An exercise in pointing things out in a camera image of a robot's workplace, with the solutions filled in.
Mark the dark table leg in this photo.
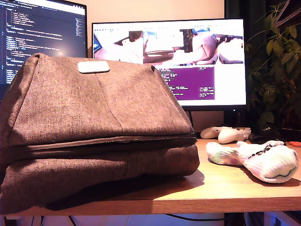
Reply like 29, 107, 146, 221
224, 212, 245, 226

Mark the white patterned sock pair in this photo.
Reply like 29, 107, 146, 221
206, 140, 299, 184

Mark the long black cable under table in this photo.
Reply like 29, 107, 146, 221
164, 213, 226, 222

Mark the black monitor stand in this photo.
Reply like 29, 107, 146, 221
223, 110, 247, 128

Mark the black monitor showing code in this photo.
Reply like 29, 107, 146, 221
0, 0, 88, 86

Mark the black wallet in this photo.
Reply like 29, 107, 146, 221
248, 133, 286, 145

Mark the dark plant pot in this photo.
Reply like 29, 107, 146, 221
278, 128, 301, 142

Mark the black monitor showing camera views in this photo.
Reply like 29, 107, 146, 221
91, 18, 247, 112

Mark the grey fabric backpack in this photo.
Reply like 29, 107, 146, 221
0, 53, 200, 215

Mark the white game controller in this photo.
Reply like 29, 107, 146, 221
200, 126, 252, 145

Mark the green leafy houseplant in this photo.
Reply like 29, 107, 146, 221
244, 2, 301, 139

